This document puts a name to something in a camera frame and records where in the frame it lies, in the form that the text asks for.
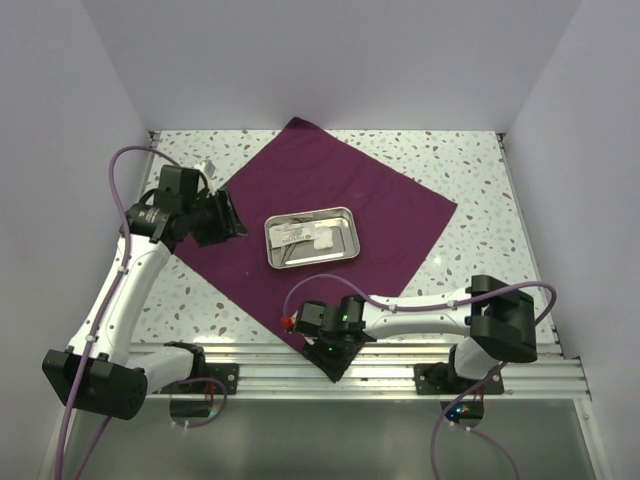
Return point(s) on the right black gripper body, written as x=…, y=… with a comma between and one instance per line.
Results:
x=328, y=334

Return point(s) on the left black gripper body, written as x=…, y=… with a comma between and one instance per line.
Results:
x=208, y=218

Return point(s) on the steel tweezers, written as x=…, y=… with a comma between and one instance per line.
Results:
x=286, y=253

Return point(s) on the stainless steel tray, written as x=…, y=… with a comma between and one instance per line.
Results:
x=345, y=236

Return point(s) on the purple cloth mat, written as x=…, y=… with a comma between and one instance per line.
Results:
x=304, y=168

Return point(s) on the white gauze pad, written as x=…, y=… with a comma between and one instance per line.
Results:
x=323, y=238

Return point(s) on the white sachet packet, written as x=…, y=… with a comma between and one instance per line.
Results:
x=286, y=234

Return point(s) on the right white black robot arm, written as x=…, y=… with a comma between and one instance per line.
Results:
x=496, y=324

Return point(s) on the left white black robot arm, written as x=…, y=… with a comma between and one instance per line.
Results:
x=94, y=373

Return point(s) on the steel scissors in tray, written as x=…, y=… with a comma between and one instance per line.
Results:
x=296, y=219

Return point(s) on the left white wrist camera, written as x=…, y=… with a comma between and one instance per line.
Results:
x=207, y=172

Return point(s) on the aluminium rail frame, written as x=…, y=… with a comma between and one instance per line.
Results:
x=287, y=419

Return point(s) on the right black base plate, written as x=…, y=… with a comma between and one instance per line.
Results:
x=439, y=379

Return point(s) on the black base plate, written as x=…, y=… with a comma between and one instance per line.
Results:
x=439, y=379
x=214, y=379

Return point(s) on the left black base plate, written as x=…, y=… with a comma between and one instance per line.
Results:
x=214, y=379

